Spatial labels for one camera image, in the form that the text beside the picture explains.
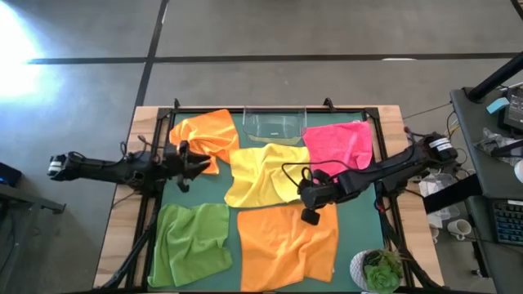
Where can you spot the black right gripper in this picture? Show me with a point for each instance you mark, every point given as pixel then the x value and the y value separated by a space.
pixel 320 194

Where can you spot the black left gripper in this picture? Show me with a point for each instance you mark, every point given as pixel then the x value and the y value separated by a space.
pixel 180 165

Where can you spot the deep orange microfiber towel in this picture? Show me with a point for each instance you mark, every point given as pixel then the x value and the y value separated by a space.
pixel 212 130

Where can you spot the pink microfiber towel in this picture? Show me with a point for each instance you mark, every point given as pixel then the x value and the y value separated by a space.
pixel 339 143

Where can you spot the yellow microfiber towel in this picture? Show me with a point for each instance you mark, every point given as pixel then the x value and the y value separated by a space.
pixel 261 175

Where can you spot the light orange microfiber towel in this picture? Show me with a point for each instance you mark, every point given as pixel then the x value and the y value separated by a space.
pixel 282 249

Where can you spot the green microfiber towel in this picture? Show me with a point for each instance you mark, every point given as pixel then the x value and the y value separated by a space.
pixel 188 245

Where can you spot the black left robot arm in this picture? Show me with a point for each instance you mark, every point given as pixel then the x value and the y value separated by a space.
pixel 102 169

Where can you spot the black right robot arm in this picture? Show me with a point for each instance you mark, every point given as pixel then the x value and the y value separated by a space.
pixel 388 167

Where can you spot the green table mat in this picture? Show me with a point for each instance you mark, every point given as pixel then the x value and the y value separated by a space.
pixel 359 228

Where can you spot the clear plastic bin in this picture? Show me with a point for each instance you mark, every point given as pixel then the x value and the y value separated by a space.
pixel 274 122

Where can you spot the potted succulent in white pot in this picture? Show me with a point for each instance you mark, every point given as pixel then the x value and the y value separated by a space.
pixel 382 277

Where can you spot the white plastic bag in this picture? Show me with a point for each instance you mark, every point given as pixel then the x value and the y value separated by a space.
pixel 433 185

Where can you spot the small white cup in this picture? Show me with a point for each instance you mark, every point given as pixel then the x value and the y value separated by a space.
pixel 434 232

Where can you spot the black flat bar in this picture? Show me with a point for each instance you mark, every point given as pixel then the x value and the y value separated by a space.
pixel 453 194

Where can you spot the white mug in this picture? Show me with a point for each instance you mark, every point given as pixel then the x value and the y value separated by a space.
pixel 459 228

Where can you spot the grey side desk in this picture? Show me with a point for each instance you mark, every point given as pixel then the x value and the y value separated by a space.
pixel 474 122

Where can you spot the dark keyboard desk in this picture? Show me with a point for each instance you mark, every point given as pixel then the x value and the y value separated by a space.
pixel 482 261

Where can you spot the grey metal cart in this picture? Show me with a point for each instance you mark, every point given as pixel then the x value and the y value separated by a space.
pixel 24 200

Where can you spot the clear plastic bag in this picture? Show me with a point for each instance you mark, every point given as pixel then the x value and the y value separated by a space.
pixel 490 141

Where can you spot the black box with blue light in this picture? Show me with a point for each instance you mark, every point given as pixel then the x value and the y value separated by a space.
pixel 10 175

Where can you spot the backlit black keyboard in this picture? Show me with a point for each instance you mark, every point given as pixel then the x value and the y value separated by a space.
pixel 508 222

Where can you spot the light blue note pad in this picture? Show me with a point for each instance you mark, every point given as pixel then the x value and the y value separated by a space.
pixel 496 106

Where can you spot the white round container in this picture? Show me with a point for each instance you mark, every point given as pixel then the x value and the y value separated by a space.
pixel 519 171

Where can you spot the black desktop device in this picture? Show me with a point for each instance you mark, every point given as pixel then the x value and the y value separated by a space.
pixel 512 114

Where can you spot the black monitor pole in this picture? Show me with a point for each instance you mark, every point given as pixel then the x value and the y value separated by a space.
pixel 494 77

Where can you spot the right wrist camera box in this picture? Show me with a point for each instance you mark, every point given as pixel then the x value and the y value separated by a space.
pixel 311 216

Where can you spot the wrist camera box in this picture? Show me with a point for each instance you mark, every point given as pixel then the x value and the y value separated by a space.
pixel 311 216
pixel 184 185

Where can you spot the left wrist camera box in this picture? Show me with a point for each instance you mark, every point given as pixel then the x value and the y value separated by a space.
pixel 184 185

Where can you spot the black frame clamp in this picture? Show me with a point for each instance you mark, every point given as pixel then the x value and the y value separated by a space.
pixel 177 104
pixel 329 104

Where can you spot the black metal table frame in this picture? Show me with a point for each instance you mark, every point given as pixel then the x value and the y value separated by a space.
pixel 351 110

